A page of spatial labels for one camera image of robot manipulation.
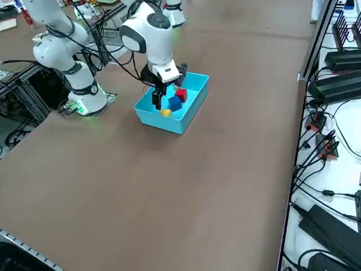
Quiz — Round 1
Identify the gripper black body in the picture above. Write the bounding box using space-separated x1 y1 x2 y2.
140 64 163 89

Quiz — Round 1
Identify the blue block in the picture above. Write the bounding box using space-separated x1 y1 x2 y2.
168 96 182 111

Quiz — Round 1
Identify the cyan plastic box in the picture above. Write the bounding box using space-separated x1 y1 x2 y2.
133 72 210 136

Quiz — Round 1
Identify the red printed card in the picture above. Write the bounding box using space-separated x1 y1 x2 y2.
21 7 36 28

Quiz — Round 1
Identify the red black hub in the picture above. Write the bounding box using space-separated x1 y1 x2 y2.
305 111 328 133
314 132 340 161

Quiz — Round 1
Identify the wooden board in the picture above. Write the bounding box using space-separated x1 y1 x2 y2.
0 19 17 32

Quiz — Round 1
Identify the ribbed power brick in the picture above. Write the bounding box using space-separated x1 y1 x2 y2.
324 49 361 73
307 72 361 104

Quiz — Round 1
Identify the black comb rack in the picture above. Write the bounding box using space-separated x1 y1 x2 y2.
332 12 361 52

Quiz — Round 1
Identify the long black power brick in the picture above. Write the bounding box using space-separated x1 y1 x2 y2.
298 204 361 263
306 252 352 271

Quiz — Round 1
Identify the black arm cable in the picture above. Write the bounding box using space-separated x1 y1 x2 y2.
45 0 150 85

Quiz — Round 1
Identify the black aluminium frame stand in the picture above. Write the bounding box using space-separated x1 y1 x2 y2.
0 60 54 126

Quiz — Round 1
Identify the grey aluminium post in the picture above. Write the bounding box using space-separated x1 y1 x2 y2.
298 0 339 82

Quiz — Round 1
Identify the silver slotted rail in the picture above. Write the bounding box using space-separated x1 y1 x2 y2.
0 227 64 271

